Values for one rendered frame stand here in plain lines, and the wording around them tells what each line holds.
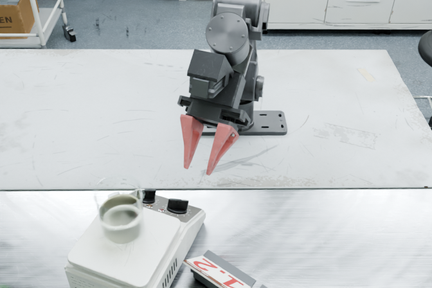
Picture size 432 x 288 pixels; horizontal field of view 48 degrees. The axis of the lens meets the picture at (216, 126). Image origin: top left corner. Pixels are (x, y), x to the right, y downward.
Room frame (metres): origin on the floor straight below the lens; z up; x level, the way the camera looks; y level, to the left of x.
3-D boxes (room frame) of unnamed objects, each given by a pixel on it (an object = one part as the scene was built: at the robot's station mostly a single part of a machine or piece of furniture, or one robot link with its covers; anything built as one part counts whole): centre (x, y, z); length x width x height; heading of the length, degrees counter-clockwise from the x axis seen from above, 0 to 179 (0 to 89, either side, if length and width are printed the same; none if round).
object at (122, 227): (0.43, 0.12, 1.03); 0.07 x 0.06 x 0.08; 70
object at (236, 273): (0.41, -0.01, 0.92); 0.09 x 0.06 x 0.04; 54
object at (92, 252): (0.41, 0.12, 0.98); 0.12 x 0.12 x 0.01; 69
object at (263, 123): (0.77, -0.04, 0.94); 0.20 x 0.07 x 0.08; 92
